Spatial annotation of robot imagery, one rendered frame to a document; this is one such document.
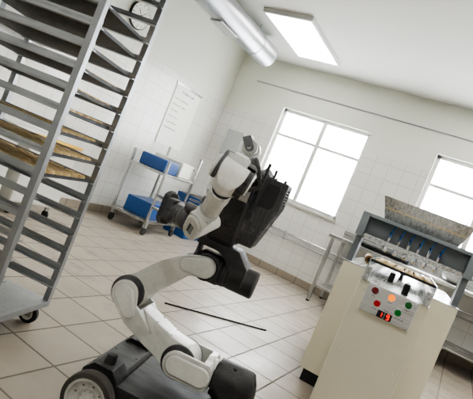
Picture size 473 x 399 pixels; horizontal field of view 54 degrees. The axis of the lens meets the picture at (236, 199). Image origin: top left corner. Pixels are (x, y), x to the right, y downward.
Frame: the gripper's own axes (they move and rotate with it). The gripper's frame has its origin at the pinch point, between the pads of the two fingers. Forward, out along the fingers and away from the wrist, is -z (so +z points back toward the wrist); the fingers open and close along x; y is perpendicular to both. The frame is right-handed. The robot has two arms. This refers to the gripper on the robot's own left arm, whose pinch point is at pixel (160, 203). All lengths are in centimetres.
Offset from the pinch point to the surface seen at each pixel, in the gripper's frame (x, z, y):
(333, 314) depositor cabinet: -38, 5, -166
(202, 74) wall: 143, -393, -330
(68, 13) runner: 55, -58, 31
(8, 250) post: -40, -43, 26
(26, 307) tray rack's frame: -71, -58, 1
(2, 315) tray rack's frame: -71, -49, 15
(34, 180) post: -11, -43, 26
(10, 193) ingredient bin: -67, -271, -74
